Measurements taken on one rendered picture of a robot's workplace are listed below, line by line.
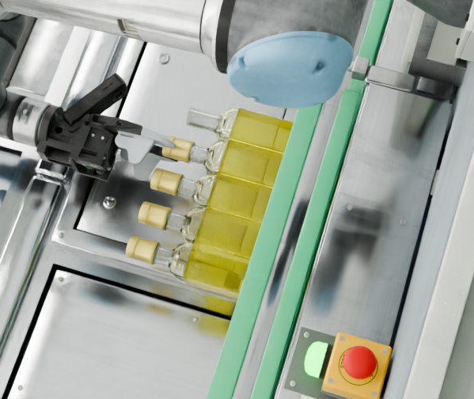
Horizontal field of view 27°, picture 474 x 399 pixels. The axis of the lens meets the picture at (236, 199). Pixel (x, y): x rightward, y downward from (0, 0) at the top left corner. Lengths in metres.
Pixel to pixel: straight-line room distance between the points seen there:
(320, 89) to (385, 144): 0.40
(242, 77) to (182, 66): 0.76
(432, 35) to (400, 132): 0.14
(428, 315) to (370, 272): 0.36
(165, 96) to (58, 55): 0.23
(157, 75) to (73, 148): 0.28
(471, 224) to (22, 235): 0.91
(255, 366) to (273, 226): 0.19
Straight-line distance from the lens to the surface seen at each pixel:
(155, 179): 1.53
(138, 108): 1.74
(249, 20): 1.00
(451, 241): 0.98
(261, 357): 1.33
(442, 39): 1.40
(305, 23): 0.99
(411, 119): 1.42
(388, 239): 1.35
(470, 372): 1.04
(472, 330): 1.03
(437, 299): 0.98
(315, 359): 1.25
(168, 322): 1.65
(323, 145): 1.42
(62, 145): 1.58
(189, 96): 1.74
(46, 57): 1.86
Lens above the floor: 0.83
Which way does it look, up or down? 7 degrees up
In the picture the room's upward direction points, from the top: 74 degrees counter-clockwise
